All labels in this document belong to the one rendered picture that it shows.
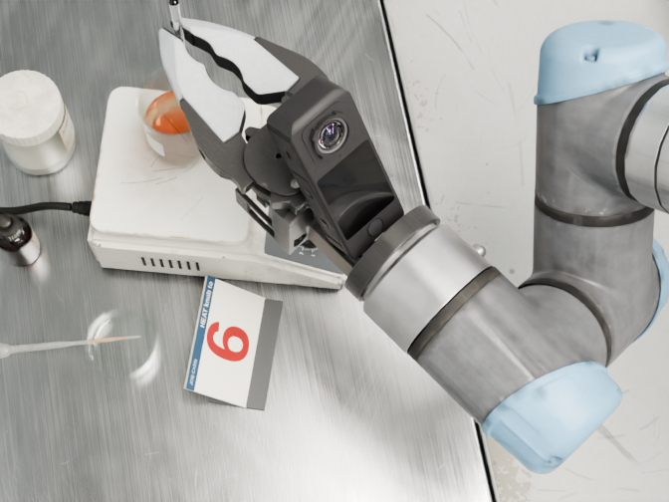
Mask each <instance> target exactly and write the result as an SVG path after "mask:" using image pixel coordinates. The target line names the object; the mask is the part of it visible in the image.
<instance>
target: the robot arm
mask: <svg viewBox="0 0 669 502"><path fill-rule="evenodd" d="M182 24H183V30H184V36H185V40H186V41H188V42H189V43H190V44H191V45H192V46H195V47H197V48H199V49H201V50H203V51H205V52H207V53H209V54H210V55H211V56H212V58H213V60H214V62H215V63H216V64H217V66H219V67H220V68H223V69H225V70H228V72H229V74H230V76H231V77H232V79H233V80H234V81H235V83H236V84H237V85H238V86H239V87H240V88H241V89H242V90H243V91H244V92H245V94H246V95H247V96H248V97H249V98H250V99H251V100H252V101H253V102H255V103H256V104H257V105H268V104H271V105H273V106H274V107H275V108H276V109H275V110H274V111H273V112H272V113H270V114H269V116H268V117H267V123H266V124H265V125H263V126H262V127H261V128H257V127H252V126H248V127H247V128H246V129H245V139H246V141H247V142H246V141H245V139H244V138H243V137H242V132H243V128H244V124H245V120H246V110H245V105H244V103H243V102H242V101H241V100H240V99H239V98H238V97H237V96H236V95H235V94H234V93H233V92H231V91H228V90H225V89H222V88H219V87H218V86H217V85H216V84H215V83H213V82H212V81H211V80H210V78H209V75H208V72H207V70H206V68H205V66H204V65H203V64H201V63H200V62H198V61H197V60H195V59H193V58H192V57H191V56H190V54H189V52H188V51H187V49H186V47H185V45H184V42H183V40H182V39H181V38H180V37H178V36H177V35H175V34H173V33H172V32H170V31H169V30H167V29H166V28H164V27H163V28H161V29H160V30H159V32H158V36H159V49H160V55H161V60H162V64H163V68H164V71H165V73H166V76H167V78H168V81H169V84H170V86H171V87H172V90H173V92H174V94H175V97H176V99H177V102H178V104H179V106H180V108H181V109H182V110H183V112H184V114H185V117H186V119H187V122H188V125H189V127H190V130H191V132H192V135H193V138H194V140H195V143H196V145H197V148H198V150H199V152H200V154H201V155H202V157H203V159H204V160H205V161H206V163H207V164H208V165H209V167H210V168H211V169H212V170H213V171H214V172H215V173H216V174H217V175H219V176H220V177H222V178H224V179H228V180H231V181H232V182H233V183H235V184H236V186H237V188H236V189H235V195H236V202H237V203H238V204H239V205H240V206H241V207H242V208H243V209H244V210H245V211H246V212H247V213H248V214H249V215H250V216H251V217H252V218H253V219H254V220H255V221H256V222H257V223H258V224H259V225H260V226H261V227H262V228H263V229H264V230H265V231H266V232H267V233H268V234H269V235H270V236H271V237H272V238H273V239H274V240H275V241H276V242H277V243H278V244H279V245H280V246H281V247H282V248H283V249H284V250H285V251H286V252H287V253H288V254H289V255H290V254H292V253H293V252H294V251H295V250H296V249H297V248H298V247H299V246H300V245H302V244H303V243H304V242H305V241H306V240H311V241H312V242H313V243H314V244H315V245H316V246H317V247H318V248H319V249H320V250H321V251H322V252H323V253H324V254H325V255H326V256H327V257H328V258H329V259H330V260H331V261H332V262H333V263H334V264H335V265H336V266H337V267H338V268H339V269H340V270H341V271H342V272H343V273H344V274H345V275H346V276H347V278H346V280H345V283H344V286H345V288H346V289H348V290H349V291H350V292H351V293H352V294H353V295H354V296H355V297H356V298H357V299H358V300H359V301H360V302H364V303H363V311H364V312H365V313H366V314H367V315H368V316H369V317H370V318H371V319H372V320H373V321H374V322H375V323H376V324H377V325H378V326H379V327H380V328H381V329H382V330H383V331H384V332H385V333H386V334H387V335H388V336H389V337H390V338H391V339H392V340H393V341H394V342H395V343H396V344H397V345H398V346H399V347H400V348H401V349H402V350H403V351H404V352H405V353H406V354H407V355H410V356H411V357H412V358H413V359H414V360H415V361H416V362H417V363H418V364H419V365H420V366H421V367H422V368H423V369H424V370H425V371H426V372H427V373H428V374H429V375H430V376H431V377H432V378H433V379H434V380H435V381H436V382H437V383H438V384H439V385H440V386H441V387H442V388H443V389H444V390H445V391H446V392H447V393H448V394H449V395H450V396H451V397H452V398H453V399H454V400H455V401H456V402H457V403H458V404H459V405H460V406H461V407H462V408H463V409H464V410H465V411H466V412H467V413H468V414H469V415H470V416H471V417H472V418H473V419H474V420H475V421H476V422H477V423H478V424H479V425H480V426H481V427H482V430H483V433H484V434H485V435H486V436H487V437H488V438H489V439H491V440H495V441H497V442H498V443H499V444H500V445H501V446H502V447H503V448H505V449H506V450H507V451H508V452H509V453H510V454H511V455H512V456H513V457H515V458H516V459H517V460H518V461H519V462H520V463H521V464H522V465H523V466H525V467H526V468H527V469H528V470H529V471H531V472H533V473H536V474H548V473H551V472H553V471H554V470H556V469H557V468H558V467H560V466H561V465H562V464H563V463H564V462H565V461H566V460H567V459H568V458H569V457H570V456H571V455H572V454H573V453H574V452H575V451H576V450H577V449H578V448H579V447H580V446H581V445H582V444H583V443H584V442H585V441H586V440H587V439H588V438H589V437H590V436H591V435H592V434H593V433H594V432H595V431H596V430H597V429H598V428H599V427H600V426H601V425H602V424H603V423H604V422H605V421H606V420H607V419H608V418H609V417H610V415H611V414H612V413H613V412H614V411H615V410H616V409H617V407H618V406H619V405H620V403H621V401H622V391H621V388H620V387H619V385H618V384H617V383H616V382H615V381H614V380H613V379H612V378H611V377H610V376H609V375H608V370H607V368H608V367H609V366H610V365H611V364H612V363H613V362H614V361H615V360H616V359H617V358H618V357H619V356H620V355H621V354H622V353H623V352H624V351H625V350H626V349H627V348H628V347H629V346H630V345H631V344H632V343H634V342H636V341H637V340H638V339H639V338H641V337H642V336H643V335H644V334H645V333H646V332H647V331H648V330H649V329H650V327H651V326H652V325H653V323H654V321H655V320H656V318H657V316H658V314H659V312H660V311H661V310H662V309H663V307H664V306H665V304H666V303H667V301H668V299H669V262H668V260H667V258H666V256H665V254H664V249H663V248H662V246H661V245H660V244H659V243H658V241H657V240H656V239H655V238H654V237H653V233H654V219H655V209H656V210H659V211H662V212H664V213H667V214H669V76H666V75H665V71H667V70H668V69H669V62H668V61H667V60H666V43H665V40H664V38H663V36H662V35H661V34H660V33H658V32H656V31H654V30H653V29H652V28H650V27H648V26H645V25H642V24H639V23H634V22H628V21H618V20H593V21H584V22H577V23H573V24H570V25H566V26H563V27H560V28H558V29H556V30H554V31H553V32H551V33H550V34H549V35H548V36H547V37H546V38H545V40H544V41H543V43H542V45H541V49H540V62H539V76H538V90H537V94H536V95H535V96H534V105H537V131H536V179H535V200H534V245H533V272H532V275H531V277H529V278H528V279H527V280H526V281H525V282H523V283H522V284H521V285H520V286H519V287H516V286H515V285H514V284H513V283H512V282H511V281H510V280H509V279H508V278H507V277H506V276H505V275H504V274H502V273H501V272H500V271H499V270H498V269H497V268H496V267H494V266H493V265H491V264H490V263H489V262H488V261H487V260H486V259H485V258H484V256H485V255H486V249H485V247H484V246H483V245H481V244H480V243H476V244H474V245H473V246H471V245H470V244H469V243H468V242H467V241H466V240H465V239H464V238H463V237H462V236H461V235H460V234H459V233H458V232H457V231H456V230H455V229H453V228H452V227H451V226H450V225H449V224H440V222H441V220H440V218H439V217H438V216H436V215H435V214H434V213H433V212H432V211H431V210H430V209H429V208H428V207H427V206H426V205H425V204H422V205H419V206H417V207H415V208H413V209H412V210H410V211H409V212H407V213H406V214H405V215H404V210H403V208H402V205H401V203H400V201H399V199H398V197H397V194H396V192H395V190H394V188H393V186H392V184H391V181H390V179H389V177H388V175H387V173H386V170H385V168H384V166H383V164H382V162H381V160H380V157H379V155H378V153H377V151H376V149H375V146H374V144H373V142H372V140H371V138H370V136H369V133H368V131H367V129H366V127H365V125H364V122H363V120H362V118H361V116H360V114H359V112H358V109H357V107H356V105H355V103H354V101H353V99H352V96H351V94H350V92H349V91H347V90H345V89H344V88H342V87H340V86H339V85H337V84H335V83H334V82H332V81H330V79H329V78H328V77H327V75H326V74H325V73H324V72H323V71H322V70H321V69H320V68H319V67H318V66H317V65H316V64H314V63H313V62H312V61H311V60H309V59H308V58H306V57H304V56H302V55H300V54H298V53H296V52H294V51H291V50H289V49H287V48H284V47H282V46H280V45H277V44H275V43H272V42H270V41H268V40H265V39H263V38H261V37H256V38H255V37H253V36H251V35H248V34H246V33H243V32H241V31H238V30H235V29H232V28H229V27H226V26H221V25H218V24H215V23H211V22H206V21H201V20H195V19H187V18H182ZM250 189H252V190H253V191H254V192H255V193H256V199H257V200H258V201H259V202H260V203H261V204H262V205H263V206H264V207H265V208H267V207H268V206H270V208H271V209H272V219H271V218H270V217H269V216H268V215H267V214H266V213H265V212H264V211H263V210H262V209H261V208H260V207H259V206H258V205H257V204H256V203H255V202H254V201H253V200H252V199H251V198H250V197H249V196H248V195H247V194H246V193H247V192H248V191H249V190H250ZM251 207H252V208H253V209H254V210H255V211H256V212H257V213H258V214H259V215H260V216H261V217H262V218H263V219H264V220H265V221H266V222H267V223H268V224H269V225H270V226H271V227H272V228H273V229H274V230H275V232H274V231H273V230H272V229H271V228H270V227H269V226H268V225H267V224H266V223H265V222H264V221H263V220H262V219H261V218H260V217H259V216H258V215H257V214H256V213H255V212H254V211H253V210H252V209H251ZM294 240H295V241H294Z"/></svg>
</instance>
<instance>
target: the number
mask: <svg viewBox="0 0 669 502"><path fill-rule="evenodd" d="M258 303H259V299H257V298H255V297H252V296H250V295H247V294H245V293H242V292H240V291H237V290H234V289H232V288H229V287H227V286H224V285H222V284H219V283H216V282H215V286H214V291H213V296H212V301H211V307H210V312H209V317H208V322H207V328H206V333H205V338H204V343H203V348H202V354H201V359H200V364H199V369H198V375H197V380H196V385H195V387H196V388H199V389H202V390H205V391H209V392H212V393H215V394H218V395H221V396H224V397H227V398H230V399H233V400H237V401H240V402H241V397H242V392H243V386H244V381H245V375H246V369H247V364H248V359H249V354H250V348H251V343H252V337H253V331H254V326H255V320H256V315H257V309H258Z"/></svg>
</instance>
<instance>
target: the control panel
mask: <svg viewBox="0 0 669 502"><path fill-rule="evenodd" d="M264 251H265V254H267V255H270V256H274V257H278V258H281V259H285V260H289V261H292V262H296V263H300V264H303V265H307V266H311V267H314V268H318V269H322V270H325V271H329V272H333V273H336V274H340V275H343V272H342V271H341V270H340V269H339V268H338V267H337V266H336V265H335V264H334V263H333V262H332V261H331V260H330V259H329V258H328V257H327V256H326V255H325V254H324V253H323V252H322V251H321V250H320V249H319V248H318V247H314V248H308V247H305V246H303V245H300V246H299V247H298V248H297V249H296V250H295V251H294V252H293V253H292V254H290V255H289V254H288V253H287V252H286V251H285V250H284V249H283V248H282V247H281V246H280V245H279V244H278V243H277V242H276V241H275V240H274V239H273V238H272V237H271V236H270V235H269V234H268V233H267V232H266V238H265V247H264Z"/></svg>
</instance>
